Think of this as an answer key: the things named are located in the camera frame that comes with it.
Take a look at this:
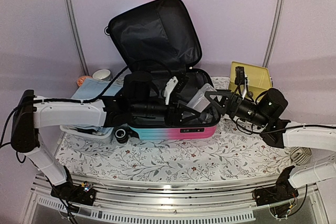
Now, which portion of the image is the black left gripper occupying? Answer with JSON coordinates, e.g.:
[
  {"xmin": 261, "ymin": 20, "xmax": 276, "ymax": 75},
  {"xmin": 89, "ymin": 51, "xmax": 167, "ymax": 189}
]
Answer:
[{"xmin": 131, "ymin": 94, "xmax": 202, "ymax": 127}]

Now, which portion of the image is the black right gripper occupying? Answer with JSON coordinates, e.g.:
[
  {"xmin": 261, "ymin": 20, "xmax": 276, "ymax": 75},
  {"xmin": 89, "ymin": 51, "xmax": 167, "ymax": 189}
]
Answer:
[{"xmin": 204, "ymin": 89, "xmax": 270, "ymax": 129}]

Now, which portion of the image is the pink and teal kids suitcase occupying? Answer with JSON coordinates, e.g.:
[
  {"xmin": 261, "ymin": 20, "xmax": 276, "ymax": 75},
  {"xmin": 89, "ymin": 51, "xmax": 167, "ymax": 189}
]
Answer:
[{"xmin": 107, "ymin": 0, "xmax": 221, "ymax": 143}]

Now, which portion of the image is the yellow top drawer box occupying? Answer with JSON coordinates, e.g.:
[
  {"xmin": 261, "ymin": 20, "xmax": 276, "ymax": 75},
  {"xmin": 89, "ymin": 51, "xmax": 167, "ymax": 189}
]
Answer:
[{"xmin": 228, "ymin": 61, "xmax": 272, "ymax": 100}]

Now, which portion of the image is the pale blue denim garment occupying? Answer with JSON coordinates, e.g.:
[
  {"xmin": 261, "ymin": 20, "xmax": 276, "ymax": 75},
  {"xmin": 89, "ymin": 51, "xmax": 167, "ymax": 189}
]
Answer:
[{"xmin": 71, "ymin": 78, "xmax": 122, "ymax": 135}]

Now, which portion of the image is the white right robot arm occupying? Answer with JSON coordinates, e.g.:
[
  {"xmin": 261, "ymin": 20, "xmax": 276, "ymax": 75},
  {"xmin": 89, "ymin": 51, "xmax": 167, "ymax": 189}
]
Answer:
[{"xmin": 205, "ymin": 88, "xmax": 335, "ymax": 206}]

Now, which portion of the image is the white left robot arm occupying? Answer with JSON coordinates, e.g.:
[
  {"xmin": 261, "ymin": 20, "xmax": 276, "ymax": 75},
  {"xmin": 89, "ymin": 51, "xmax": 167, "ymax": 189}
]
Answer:
[{"xmin": 6, "ymin": 90, "xmax": 214, "ymax": 206}]

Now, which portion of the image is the floral patterned table mat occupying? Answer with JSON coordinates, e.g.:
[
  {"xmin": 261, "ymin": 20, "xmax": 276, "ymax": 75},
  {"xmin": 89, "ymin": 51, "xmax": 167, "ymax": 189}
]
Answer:
[{"xmin": 51, "ymin": 76, "xmax": 296, "ymax": 183}]

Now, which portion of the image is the white ceramic bowl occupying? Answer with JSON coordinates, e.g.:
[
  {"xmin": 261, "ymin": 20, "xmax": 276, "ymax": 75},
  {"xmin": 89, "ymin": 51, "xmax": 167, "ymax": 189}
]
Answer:
[{"xmin": 92, "ymin": 69, "xmax": 112, "ymax": 81}]

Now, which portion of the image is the white perforated plastic basket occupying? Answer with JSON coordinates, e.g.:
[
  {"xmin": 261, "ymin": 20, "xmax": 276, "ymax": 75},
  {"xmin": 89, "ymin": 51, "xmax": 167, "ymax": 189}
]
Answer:
[{"xmin": 60, "ymin": 125, "xmax": 113, "ymax": 143}]

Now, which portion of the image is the orange patterned small dish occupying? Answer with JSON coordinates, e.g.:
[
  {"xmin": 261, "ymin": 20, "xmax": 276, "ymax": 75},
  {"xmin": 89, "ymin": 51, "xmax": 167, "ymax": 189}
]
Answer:
[{"xmin": 76, "ymin": 76, "xmax": 92, "ymax": 87}]

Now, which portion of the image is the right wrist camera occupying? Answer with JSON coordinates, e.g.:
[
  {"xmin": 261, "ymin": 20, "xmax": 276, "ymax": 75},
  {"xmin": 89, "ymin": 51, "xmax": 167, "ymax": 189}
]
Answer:
[{"xmin": 235, "ymin": 66, "xmax": 248, "ymax": 99}]

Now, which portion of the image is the aluminium front rail frame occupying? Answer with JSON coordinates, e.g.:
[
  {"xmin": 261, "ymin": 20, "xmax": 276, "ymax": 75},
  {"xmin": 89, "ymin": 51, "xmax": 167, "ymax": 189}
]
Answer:
[{"xmin": 22, "ymin": 173, "xmax": 326, "ymax": 224}]

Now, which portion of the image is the right wall aluminium post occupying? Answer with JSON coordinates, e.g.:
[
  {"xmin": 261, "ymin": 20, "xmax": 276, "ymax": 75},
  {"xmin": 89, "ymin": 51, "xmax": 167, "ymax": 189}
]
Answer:
[{"xmin": 262, "ymin": 0, "xmax": 285, "ymax": 68}]

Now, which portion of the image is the wall aluminium post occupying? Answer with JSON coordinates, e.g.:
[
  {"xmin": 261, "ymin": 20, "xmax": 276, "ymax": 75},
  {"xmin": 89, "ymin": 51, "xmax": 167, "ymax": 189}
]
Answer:
[
  {"xmin": 64, "ymin": 0, "xmax": 89, "ymax": 75},
  {"xmin": 262, "ymin": 0, "xmax": 285, "ymax": 68}
]

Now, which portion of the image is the left wall aluminium post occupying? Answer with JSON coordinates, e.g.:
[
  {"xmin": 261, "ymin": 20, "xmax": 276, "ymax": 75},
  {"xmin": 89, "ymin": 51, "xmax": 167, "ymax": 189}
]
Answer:
[{"xmin": 64, "ymin": 0, "xmax": 89, "ymax": 75}]

